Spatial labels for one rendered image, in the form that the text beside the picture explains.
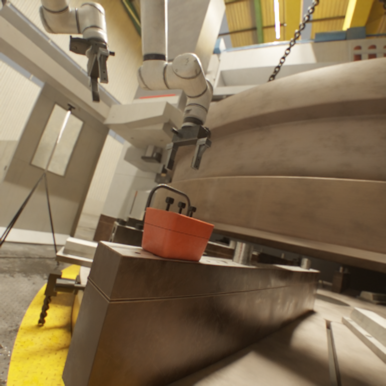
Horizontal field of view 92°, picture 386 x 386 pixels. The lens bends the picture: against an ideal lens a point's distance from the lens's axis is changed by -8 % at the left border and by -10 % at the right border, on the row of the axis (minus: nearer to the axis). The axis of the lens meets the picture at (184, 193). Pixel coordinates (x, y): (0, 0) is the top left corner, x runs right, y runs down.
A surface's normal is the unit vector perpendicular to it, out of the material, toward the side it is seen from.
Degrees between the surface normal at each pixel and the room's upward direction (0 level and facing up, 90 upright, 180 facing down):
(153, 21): 121
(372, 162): 88
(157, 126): 90
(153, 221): 97
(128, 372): 90
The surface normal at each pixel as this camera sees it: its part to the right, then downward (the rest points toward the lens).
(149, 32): -0.32, 0.36
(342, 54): -0.40, -0.26
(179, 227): 0.67, 0.18
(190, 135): -0.66, -0.29
